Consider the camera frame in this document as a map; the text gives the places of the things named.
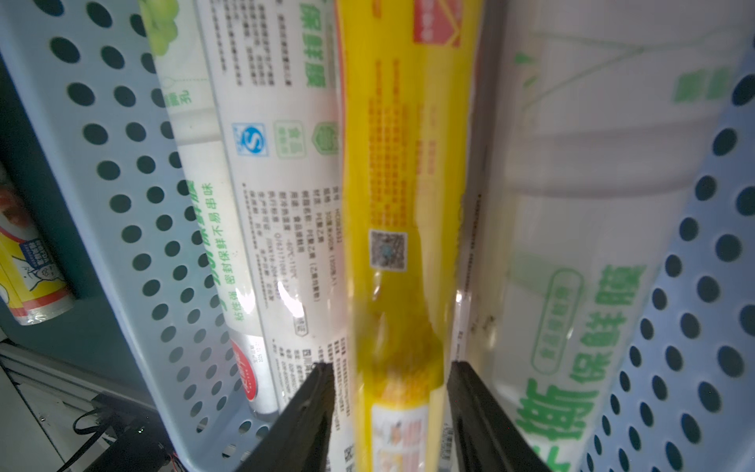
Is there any aluminium front rail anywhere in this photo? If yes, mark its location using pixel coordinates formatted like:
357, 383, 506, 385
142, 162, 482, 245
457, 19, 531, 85
0, 340, 157, 472

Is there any yellow wrap roll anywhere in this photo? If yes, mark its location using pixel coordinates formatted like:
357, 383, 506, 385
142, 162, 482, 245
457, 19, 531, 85
336, 1, 485, 471
1, 169, 75, 326

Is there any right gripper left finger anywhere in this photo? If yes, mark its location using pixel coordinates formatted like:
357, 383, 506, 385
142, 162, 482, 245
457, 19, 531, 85
238, 363, 335, 472

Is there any clear wrap roll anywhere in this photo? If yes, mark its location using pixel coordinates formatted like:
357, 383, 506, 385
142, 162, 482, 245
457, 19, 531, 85
468, 1, 754, 471

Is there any dark green table mat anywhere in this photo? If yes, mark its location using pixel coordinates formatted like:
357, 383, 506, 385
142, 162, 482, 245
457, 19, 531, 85
1, 66, 147, 391

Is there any white green wrap roll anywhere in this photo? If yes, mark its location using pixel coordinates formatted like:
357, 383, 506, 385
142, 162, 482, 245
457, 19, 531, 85
197, 1, 357, 471
139, 1, 279, 420

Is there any light blue plastic basket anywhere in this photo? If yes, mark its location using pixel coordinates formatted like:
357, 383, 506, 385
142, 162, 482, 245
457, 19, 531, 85
1, 1, 754, 471

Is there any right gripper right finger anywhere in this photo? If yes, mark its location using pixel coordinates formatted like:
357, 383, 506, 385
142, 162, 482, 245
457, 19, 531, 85
446, 361, 550, 472

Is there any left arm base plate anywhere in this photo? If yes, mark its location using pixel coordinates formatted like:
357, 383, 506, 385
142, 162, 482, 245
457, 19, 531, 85
60, 393, 187, 471

